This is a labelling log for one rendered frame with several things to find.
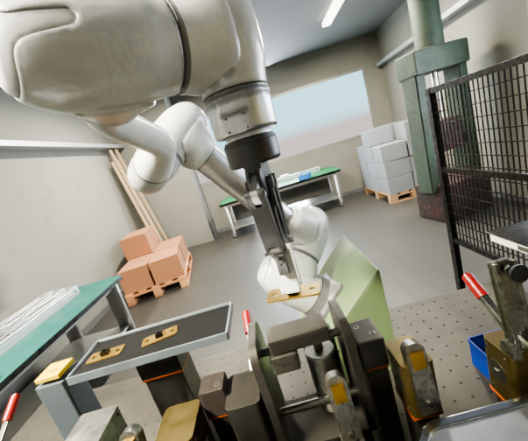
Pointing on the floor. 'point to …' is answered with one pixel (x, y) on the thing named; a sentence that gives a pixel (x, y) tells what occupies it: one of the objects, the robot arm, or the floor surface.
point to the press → (430, 190)
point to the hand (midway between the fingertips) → (286, 269)
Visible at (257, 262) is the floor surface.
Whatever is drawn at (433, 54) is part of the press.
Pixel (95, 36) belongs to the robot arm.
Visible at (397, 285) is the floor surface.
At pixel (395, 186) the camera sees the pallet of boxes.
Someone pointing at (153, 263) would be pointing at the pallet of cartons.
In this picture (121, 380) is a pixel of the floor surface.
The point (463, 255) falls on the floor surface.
